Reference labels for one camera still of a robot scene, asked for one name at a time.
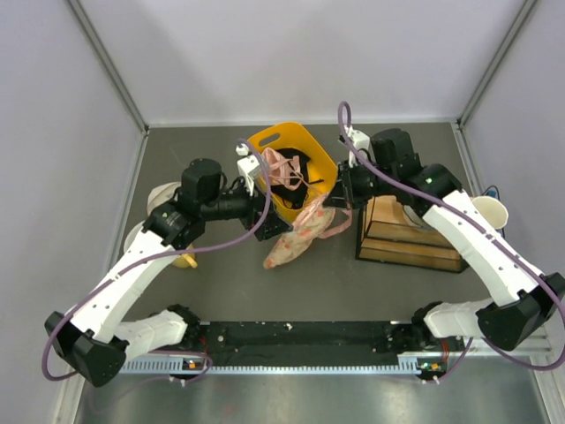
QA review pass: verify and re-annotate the white ceramic bowl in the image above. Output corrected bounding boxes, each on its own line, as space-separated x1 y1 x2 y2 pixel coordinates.
403 206 428 229

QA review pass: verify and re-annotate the white marble plate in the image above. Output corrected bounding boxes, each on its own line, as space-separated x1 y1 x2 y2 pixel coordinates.
123 221 144 254

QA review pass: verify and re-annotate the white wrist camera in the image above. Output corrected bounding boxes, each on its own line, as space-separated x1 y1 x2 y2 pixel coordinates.
236 145 262 196
345 125 371 168

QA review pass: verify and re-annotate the yellow mug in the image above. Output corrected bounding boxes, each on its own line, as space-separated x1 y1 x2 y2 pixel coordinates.
171 254 198 269

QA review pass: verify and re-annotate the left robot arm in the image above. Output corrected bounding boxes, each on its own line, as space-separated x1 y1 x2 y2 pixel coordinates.
45 155 290 387

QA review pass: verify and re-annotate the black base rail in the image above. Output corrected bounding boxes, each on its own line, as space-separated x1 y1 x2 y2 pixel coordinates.
149 320 469 367

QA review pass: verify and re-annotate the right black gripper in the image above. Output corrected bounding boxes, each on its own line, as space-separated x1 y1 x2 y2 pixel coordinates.
324 157 396 211

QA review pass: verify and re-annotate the blue paper cup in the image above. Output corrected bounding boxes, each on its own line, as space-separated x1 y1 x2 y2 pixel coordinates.
471 195 509 230

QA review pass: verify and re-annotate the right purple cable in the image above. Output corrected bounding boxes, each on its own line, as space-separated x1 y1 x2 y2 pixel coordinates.
337 101 565 385

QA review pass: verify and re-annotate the pink satin bra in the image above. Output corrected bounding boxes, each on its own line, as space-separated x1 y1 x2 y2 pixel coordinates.
261 148 310 199

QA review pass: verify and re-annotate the purple cable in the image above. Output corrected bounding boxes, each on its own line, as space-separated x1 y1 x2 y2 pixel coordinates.
41 139 273 385
337 101 565 385

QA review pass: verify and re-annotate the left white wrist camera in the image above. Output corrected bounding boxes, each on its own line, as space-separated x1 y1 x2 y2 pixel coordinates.
236 145 262 196

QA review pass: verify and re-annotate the black bra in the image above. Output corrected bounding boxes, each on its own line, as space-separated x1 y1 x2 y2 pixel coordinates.
262 148 323 210

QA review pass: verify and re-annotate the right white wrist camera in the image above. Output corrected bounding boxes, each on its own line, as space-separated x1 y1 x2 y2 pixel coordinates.
345 125 371 168

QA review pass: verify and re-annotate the wire and wood shelf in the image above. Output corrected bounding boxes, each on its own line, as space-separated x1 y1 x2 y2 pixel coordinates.
355 193 507 274

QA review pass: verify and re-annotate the floral mesh laundry bag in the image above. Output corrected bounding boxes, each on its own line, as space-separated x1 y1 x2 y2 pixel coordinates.
263 194 352 269

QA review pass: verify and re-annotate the yellow plastic basket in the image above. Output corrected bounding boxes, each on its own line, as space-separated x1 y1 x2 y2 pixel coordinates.
248 122 337 223

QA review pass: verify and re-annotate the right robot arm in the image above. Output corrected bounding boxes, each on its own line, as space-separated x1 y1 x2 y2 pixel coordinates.
325 125 564 352

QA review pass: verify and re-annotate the white mesh laundry bag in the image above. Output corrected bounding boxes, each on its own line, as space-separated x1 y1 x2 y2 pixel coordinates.
147 182 181 216

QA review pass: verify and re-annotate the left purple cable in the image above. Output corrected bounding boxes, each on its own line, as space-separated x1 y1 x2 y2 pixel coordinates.
41 139 273 385

